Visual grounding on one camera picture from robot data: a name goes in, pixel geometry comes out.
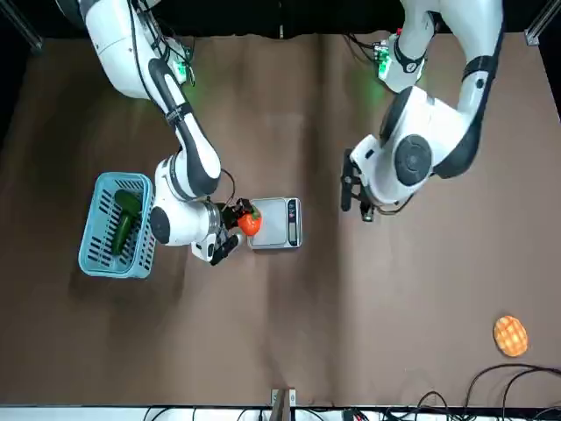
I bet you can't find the red orange tomato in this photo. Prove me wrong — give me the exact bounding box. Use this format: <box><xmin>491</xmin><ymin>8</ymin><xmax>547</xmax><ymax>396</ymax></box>
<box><xmin>238</xmin><ymin>210</ymin><xmax>265</xmax><ymax>238</ymax></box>

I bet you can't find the light blue plastic basket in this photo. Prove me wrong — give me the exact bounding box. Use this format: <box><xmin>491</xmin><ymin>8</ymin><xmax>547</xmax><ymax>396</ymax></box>
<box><xmin>77</xmin><ymin>171</ymin><xmax>156</xmax><ymax>280</ymax></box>

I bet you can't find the round orange bread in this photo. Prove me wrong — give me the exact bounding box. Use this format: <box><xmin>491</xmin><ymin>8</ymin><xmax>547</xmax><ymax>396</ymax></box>
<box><xmin>493</xmin><ymin>314</ymin><xmax>529</xmax><ymax>358</ymax></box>

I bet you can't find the black cable with connector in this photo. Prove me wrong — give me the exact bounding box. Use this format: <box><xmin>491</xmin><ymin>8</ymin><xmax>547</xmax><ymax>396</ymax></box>
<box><xmin>126</xmin><ymin>0</ymin><xmax>196</xmax><ymax>115</ymax></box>

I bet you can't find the dark green vegetable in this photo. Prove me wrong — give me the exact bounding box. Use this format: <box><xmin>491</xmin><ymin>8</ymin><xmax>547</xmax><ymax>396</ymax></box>
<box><xmin>114</xmin><ymin>190</ymin><xmax>142</xmax><ymax>217</ymax></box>

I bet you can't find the silver kitchen scale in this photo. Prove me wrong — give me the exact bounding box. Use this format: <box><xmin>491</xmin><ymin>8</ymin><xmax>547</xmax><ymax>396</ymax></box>
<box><xmin>245</xmin><ymin>196</ymin><xmax>303</xmax><ymax>251</ymax></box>

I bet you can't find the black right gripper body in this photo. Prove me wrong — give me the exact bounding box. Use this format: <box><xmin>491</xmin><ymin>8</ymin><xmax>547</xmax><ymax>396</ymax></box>
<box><xmin>220</xmin><ymin>200</ymin><xmax>241</xmax><ymax>232</ymax></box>

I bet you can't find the white desk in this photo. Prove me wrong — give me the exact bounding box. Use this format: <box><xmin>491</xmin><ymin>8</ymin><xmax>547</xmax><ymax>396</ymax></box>
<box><xmin>0</xmin><ymin>405</ymin><xmax>561</xmax><ymax>421</ymax></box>

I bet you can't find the light green cucumber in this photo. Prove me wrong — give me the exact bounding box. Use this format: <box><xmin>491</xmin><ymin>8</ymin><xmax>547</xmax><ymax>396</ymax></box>
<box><xmin>111</xmin><ymin>210</ymin><xmax>135</xmax><ymax>257</ymax></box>

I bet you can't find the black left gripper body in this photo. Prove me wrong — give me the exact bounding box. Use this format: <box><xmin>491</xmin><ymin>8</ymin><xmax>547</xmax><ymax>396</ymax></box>
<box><xmin>343</xmin><ymin>147</ymin><xmax>366</xmax><ymax>194</ymax></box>

